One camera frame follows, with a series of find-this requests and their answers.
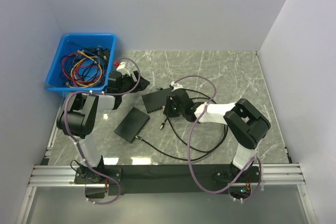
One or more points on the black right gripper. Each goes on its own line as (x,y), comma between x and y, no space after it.
(168,110)

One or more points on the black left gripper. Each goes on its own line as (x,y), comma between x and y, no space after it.
(138,85)

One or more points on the black network switch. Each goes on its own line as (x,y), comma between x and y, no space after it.
(131,125)
(156,100)

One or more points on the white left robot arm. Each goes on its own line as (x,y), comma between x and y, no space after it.
(78,114)

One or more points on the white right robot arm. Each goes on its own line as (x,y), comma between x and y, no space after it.
(247,124)

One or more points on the blue plastic bin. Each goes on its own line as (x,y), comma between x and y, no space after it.
(82,62)

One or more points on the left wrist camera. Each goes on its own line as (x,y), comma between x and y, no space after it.
(123,69)

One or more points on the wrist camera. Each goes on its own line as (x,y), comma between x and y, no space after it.
(175,85)
(123,69)

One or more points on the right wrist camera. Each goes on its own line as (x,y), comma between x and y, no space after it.
(175,85)

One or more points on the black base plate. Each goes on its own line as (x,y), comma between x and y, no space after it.
(153,179)

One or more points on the aluminium rail frame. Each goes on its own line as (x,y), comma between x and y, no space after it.
(258,174)

